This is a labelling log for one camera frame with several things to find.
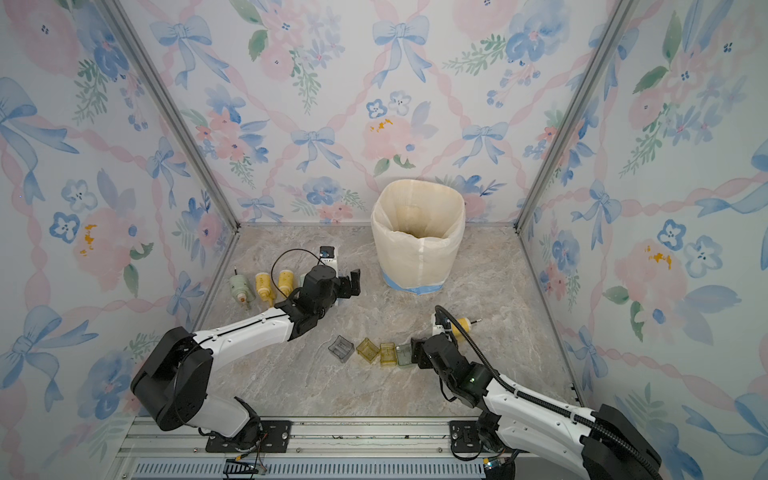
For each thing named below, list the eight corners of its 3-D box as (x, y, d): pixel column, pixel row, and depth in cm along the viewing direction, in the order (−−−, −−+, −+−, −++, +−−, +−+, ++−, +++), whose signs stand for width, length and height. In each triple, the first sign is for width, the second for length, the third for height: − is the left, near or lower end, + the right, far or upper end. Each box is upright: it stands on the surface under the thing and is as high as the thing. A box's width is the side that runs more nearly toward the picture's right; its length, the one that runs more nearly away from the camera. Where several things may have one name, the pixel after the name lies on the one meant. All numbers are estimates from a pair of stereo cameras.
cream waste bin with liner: (373, 304, 100) (369, 245, 77) (376, 243, 117) (373, 180, 94) (453, 304, 100) (474, 246, 77) (444, 243, 117) (458, 180, 94)
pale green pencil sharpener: (244, 312, 98) (234, 299, 92) (237, 292, 103) (227, 278, 97) (259, 305, 100) (250, 291, 93) (251, 285, 105) (242, 272, 98)
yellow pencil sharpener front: (264, 308, 99) (255, 295, 93) (263, 287, 104) (255, 273, 98) (276, 305, 100) (268, 292, 93) (275, 285, 105) (267, 271, 98)
